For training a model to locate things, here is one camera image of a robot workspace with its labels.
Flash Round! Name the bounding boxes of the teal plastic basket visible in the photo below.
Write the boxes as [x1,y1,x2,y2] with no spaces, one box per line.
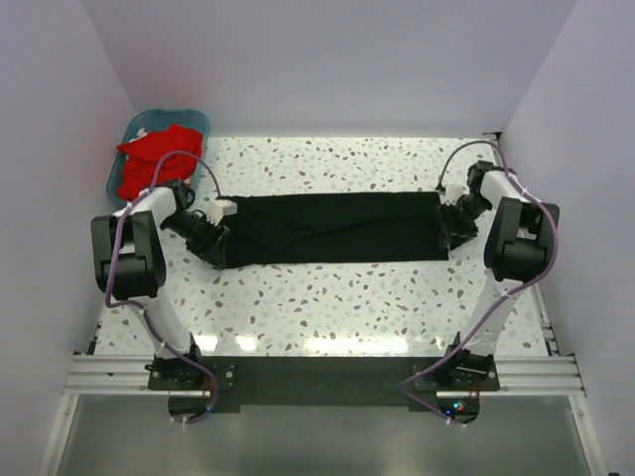
[105,108,210,208]

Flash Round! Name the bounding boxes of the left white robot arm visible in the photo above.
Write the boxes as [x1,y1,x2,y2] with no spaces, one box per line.
[90,180,229,393]

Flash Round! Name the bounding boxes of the black t shirt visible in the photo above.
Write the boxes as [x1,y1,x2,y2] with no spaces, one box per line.
[223,192,448,269]

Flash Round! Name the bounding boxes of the aluminium frame rail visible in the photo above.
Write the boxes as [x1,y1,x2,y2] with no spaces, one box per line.
[37,133,606,476]

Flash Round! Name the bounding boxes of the red t shirt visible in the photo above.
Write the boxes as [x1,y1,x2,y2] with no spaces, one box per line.
[115,124,202,201]

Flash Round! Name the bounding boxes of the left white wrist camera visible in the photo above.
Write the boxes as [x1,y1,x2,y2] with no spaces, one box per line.
[205,198,238,225]

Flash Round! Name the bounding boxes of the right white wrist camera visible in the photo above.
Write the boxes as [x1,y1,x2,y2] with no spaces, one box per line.
[436,184,465,205]

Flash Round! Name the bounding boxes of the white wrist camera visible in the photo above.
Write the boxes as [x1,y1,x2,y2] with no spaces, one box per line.
[436,184,465,205]
[205,198,238,225]

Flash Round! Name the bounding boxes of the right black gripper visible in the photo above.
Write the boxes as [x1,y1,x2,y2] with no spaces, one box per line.
[435,193,492,252]

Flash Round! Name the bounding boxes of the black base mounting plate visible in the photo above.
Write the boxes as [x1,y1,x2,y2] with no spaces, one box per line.
[145,356,500,417]

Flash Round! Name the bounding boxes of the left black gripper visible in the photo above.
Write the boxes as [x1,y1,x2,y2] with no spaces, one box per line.
[162,212,229,270]

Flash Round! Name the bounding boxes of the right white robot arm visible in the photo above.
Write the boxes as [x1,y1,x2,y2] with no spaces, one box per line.
[412,161,560,392]

